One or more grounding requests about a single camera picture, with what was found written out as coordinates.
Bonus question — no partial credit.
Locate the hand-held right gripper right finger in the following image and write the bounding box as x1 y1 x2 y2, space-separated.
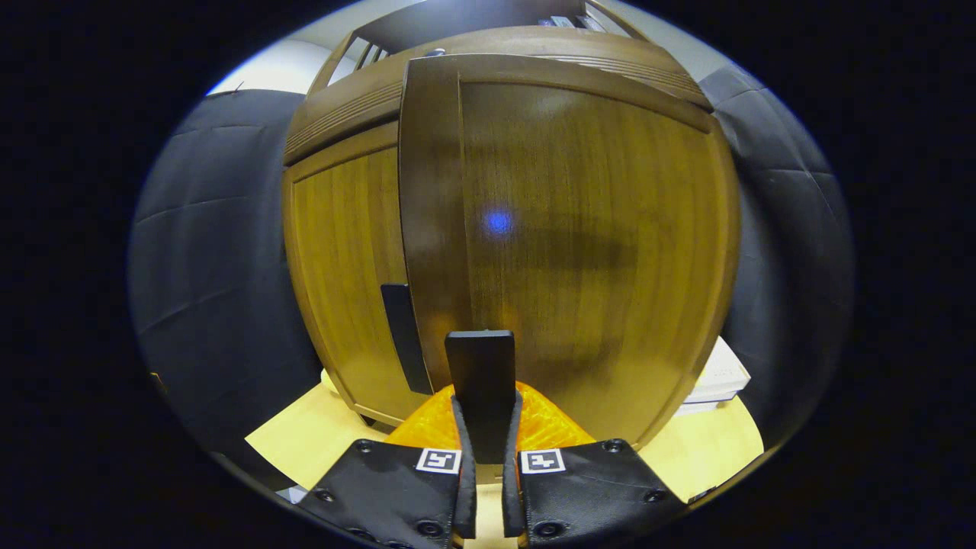
501 381 689 549

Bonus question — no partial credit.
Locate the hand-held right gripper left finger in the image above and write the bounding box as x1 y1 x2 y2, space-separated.
294 384 478 549

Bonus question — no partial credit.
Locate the black door handle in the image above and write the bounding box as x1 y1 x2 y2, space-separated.
380 284 434 396
445 329 516 466

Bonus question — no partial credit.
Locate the wooden cabinet door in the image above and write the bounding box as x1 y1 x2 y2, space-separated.
284 122 432 428
398 53 742 451

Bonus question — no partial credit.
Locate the brown wooden double-door shoe cabinet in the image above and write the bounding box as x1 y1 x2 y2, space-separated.
282 0 742 451

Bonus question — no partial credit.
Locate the wooden cabinet drawer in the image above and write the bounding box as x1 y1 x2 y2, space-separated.
284 25 714 167

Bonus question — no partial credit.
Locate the white cardboard box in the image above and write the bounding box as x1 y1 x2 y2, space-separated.
675 335 752 416

